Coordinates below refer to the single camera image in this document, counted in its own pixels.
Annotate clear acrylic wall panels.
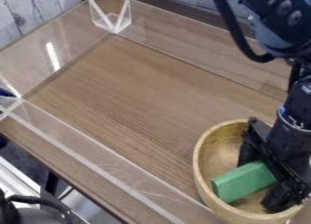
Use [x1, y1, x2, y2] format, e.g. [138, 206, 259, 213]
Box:
[0, 0, 291, 224]

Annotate black cable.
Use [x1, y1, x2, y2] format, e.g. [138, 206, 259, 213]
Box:
[205, 0, 311, 64]

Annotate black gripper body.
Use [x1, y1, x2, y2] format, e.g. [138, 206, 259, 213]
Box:
[243, 107, 311, 203]

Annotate black table leg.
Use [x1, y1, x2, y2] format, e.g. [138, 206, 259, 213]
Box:
[45, 172, 60, 195]

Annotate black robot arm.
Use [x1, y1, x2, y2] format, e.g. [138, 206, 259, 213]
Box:
[237, 0, 311, 210]

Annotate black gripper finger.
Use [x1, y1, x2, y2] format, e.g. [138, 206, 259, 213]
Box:
[261, 181, 304, 211]
[236, 138, 263, 167]

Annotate clear acrylic corner bracket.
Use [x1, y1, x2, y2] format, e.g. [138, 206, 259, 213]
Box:
[88, 0, 130, 34]

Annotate light wooden bowl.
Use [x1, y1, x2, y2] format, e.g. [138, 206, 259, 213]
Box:
[193, 119, 303, 224]

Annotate green rectangular block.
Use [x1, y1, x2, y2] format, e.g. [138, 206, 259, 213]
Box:
[209, 160, 277, 203]

